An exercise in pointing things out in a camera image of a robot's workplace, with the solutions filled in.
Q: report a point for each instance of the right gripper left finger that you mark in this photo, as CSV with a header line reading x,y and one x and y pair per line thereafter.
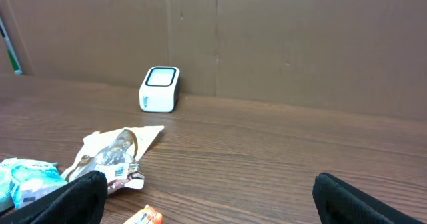
x,y
81,201

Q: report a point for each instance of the beige snack pouch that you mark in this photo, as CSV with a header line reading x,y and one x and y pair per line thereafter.
x,y
116,154

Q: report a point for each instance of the teal wipes packet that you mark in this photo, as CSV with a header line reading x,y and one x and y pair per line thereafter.
x,y
6,167

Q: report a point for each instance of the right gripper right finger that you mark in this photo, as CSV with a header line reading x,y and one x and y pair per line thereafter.
x,y
337,202

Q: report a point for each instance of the white barcode scanner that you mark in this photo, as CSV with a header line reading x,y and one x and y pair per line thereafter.
x,y
160,89

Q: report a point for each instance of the orange tissue pack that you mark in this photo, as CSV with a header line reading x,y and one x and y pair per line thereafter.
x,y
147,215

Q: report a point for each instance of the teal tissue pack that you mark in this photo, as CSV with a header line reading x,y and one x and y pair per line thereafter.
x,y
30,183

